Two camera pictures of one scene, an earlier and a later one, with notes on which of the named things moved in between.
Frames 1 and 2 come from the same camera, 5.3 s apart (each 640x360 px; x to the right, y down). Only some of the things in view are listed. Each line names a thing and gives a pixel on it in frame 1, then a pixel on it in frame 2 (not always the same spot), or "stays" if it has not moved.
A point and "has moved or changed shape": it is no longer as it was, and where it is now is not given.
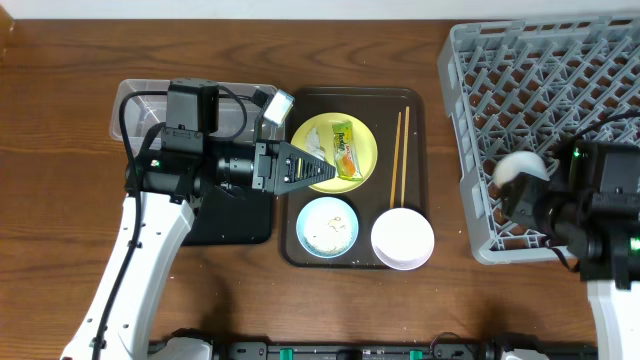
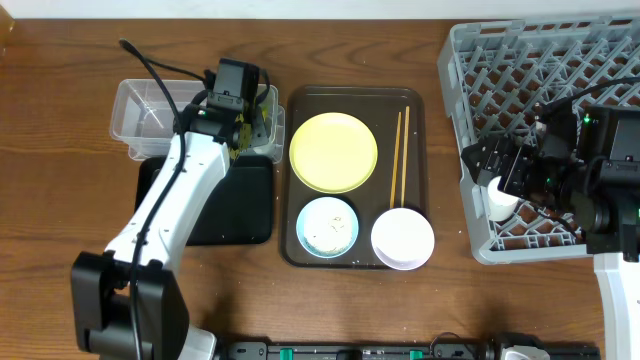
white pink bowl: [402, 238] stays
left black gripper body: [265, 167] to [252, 129]
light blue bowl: [327, 227] stays
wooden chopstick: [395, 161] stays
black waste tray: [224, 219] stays
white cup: [516, 162] has moved or changed shape
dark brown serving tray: [378, 108] stays
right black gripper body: [523, 201] to [493, 163]
